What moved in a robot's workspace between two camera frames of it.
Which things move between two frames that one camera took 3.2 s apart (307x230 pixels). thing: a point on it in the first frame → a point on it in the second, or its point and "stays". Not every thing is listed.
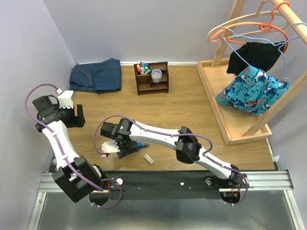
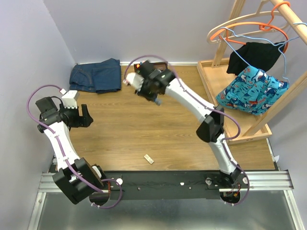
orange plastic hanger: (258, 12) stays
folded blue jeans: (101, 77) stays
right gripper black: (132, 149) → (151, 97)
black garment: (260, 55) stays
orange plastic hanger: (223, 33) stays
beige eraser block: (150, 160) stays
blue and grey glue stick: (140, 144) → (158, 101)
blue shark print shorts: (253, 91) stays
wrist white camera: (110, 146) → (135, 80)
